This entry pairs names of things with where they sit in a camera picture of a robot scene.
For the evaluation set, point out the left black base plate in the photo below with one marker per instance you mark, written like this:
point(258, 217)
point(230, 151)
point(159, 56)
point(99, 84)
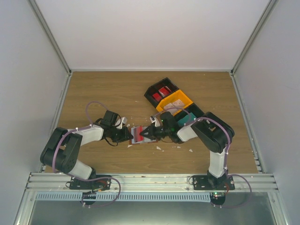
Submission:
point(103, 183)

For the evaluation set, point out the grey slotted cable duct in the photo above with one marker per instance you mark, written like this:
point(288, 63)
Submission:
point(125, 196)

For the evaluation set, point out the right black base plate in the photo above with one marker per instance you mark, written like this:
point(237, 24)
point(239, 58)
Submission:
point(201, 182)

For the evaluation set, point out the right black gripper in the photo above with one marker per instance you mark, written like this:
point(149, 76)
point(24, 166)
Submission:
point(151, 134)

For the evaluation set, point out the black bin with red cards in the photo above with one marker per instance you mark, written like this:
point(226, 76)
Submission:
point(154, 89)

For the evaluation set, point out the red card stack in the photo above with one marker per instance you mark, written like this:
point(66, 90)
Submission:
point(164, 91)
point(157, 97)

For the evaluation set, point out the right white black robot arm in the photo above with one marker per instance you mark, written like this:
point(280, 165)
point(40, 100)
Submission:
point(214, 133)

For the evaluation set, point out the yellow plastic bin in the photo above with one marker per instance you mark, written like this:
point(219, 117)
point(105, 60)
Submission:
point(176, 99)

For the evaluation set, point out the upper red card stack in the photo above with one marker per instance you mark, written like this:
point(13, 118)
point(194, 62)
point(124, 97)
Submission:
point(164, 91)

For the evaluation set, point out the brown leather card holder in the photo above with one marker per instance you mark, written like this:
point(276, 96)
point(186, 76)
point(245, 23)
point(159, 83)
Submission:
point(146, 140)

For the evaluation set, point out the teal card stack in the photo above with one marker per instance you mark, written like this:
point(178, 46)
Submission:
point(186, 119)

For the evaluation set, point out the aluminium front rail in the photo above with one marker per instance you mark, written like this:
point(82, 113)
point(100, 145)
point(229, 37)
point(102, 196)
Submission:
point(179, 183)

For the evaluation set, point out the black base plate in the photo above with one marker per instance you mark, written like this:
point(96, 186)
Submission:
point(201, 182)
point(103, 183)

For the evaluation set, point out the lower red card stack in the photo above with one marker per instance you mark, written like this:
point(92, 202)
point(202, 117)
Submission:
point(157, 97)

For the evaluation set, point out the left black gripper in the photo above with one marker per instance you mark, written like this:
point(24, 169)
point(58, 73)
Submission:
point(124, 137)

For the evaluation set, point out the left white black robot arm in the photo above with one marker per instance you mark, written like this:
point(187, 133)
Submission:
point(62, 149)

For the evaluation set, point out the white patterned card stack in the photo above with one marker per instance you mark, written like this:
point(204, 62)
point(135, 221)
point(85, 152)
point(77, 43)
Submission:
point(177, 103)

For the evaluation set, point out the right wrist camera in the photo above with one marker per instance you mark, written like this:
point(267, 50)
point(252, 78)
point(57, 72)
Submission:
point(154, 121)

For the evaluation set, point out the black bin with teal cards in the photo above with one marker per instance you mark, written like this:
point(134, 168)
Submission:
point(193, 108)

